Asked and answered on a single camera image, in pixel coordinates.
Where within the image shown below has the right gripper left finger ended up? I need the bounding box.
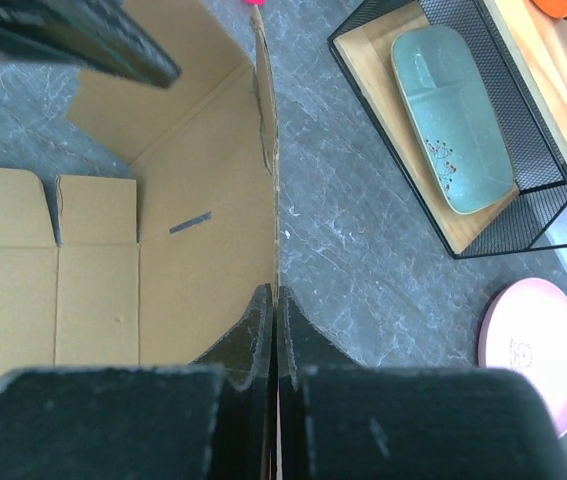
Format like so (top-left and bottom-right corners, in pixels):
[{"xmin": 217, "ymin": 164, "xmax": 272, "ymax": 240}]
[{"xmin": 0, "ymin": 285, "xmax": 273, "ymax": 479}]

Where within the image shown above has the pink black highlighter pen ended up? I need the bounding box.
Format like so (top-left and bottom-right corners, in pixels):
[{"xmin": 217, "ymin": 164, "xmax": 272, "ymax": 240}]
[{"xmin": 243, "ymin": 0, "xmax": 266, "ymax": 6}]

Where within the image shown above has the teal rectangular ceramic plate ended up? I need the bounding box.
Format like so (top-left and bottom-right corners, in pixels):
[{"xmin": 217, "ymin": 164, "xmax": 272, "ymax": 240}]
[{"xmin": 391, "ymin": 25, "xmax": 516, "ymax": 215}]

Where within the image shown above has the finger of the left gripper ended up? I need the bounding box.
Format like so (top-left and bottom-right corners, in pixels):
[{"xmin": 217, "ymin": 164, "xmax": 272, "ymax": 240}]
[{"xmin": 0, "ymin": 1, "xmax": 181, "ymax": 89}]

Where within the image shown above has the black wire wooden shelf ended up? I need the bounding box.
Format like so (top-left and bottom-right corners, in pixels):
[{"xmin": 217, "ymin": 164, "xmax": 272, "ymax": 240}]
[{"xmin": 328, "ymin": 1, "xmax": 567, "ymax": 259}]

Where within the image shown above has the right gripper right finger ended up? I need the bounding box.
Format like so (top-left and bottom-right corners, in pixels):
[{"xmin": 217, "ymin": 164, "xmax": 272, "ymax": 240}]
[{"xmin": 276, "ymin": 287, "xmax": 567, "ymax": 479}]

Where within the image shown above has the pink round plate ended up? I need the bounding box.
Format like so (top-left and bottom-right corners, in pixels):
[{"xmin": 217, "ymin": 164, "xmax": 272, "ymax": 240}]
[{"xmin": 477, "ymin": 277, "xmax": 567, "ymax": 437}]

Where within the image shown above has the cardboard box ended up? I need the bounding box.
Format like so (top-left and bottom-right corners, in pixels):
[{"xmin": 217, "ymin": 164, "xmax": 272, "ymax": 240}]
[{"xmin": 0, "ymin": 1, "xmax": 278, "ymax": 378}]

